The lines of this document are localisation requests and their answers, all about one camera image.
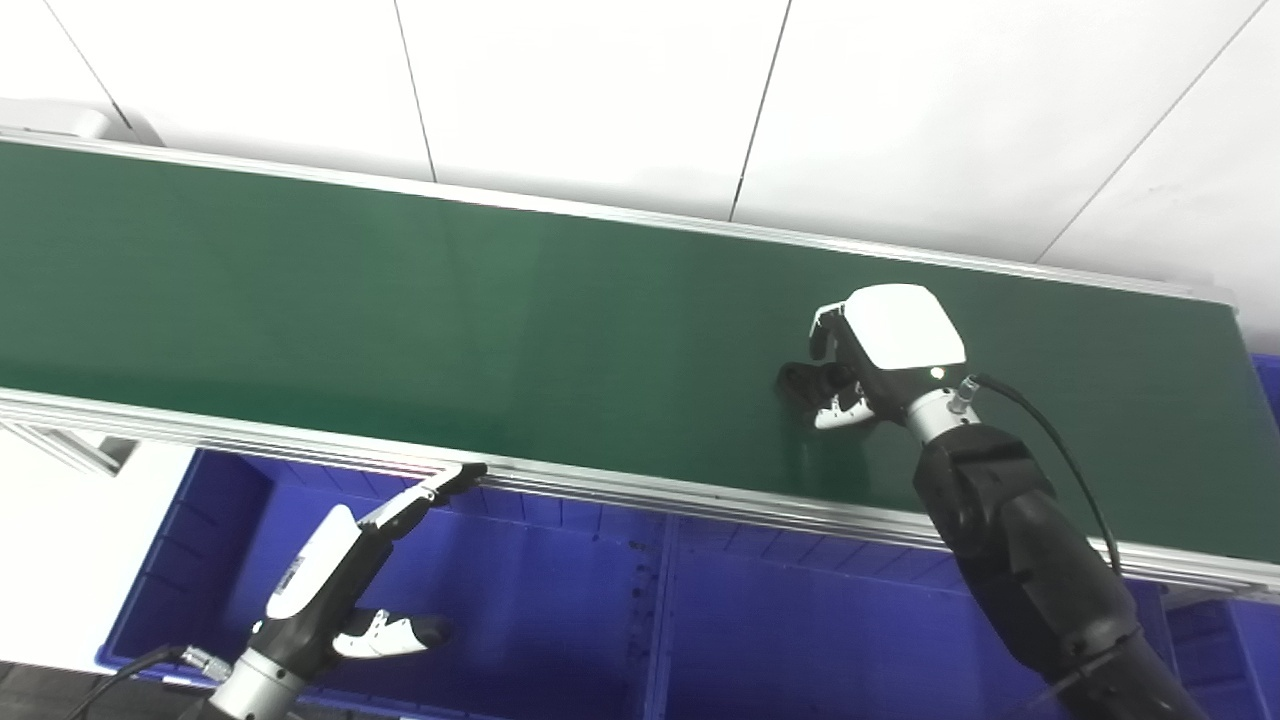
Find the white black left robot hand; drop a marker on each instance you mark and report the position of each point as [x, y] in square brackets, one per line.
[320, 590]

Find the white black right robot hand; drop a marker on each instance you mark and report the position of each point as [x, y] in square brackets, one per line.
[900, 330]

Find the black flange part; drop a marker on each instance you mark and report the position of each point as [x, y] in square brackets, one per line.
[800, 383]

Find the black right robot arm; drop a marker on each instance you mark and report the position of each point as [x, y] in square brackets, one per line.
[1030, 560]

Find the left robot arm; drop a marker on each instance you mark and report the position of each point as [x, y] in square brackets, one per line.
[255, 690]

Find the blue plastic bin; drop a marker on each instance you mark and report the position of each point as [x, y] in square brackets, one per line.
[820, 630]
[550, 600]
[1240, 660]

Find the green conveyor belt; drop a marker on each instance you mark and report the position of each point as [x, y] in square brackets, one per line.
[640, 490]
[500, 330]

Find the white conveyor end housing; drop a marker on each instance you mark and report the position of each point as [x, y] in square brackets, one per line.
[50, 118]

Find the aluminium conveyor support bracket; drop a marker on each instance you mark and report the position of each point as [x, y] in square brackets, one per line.
[70, 450]

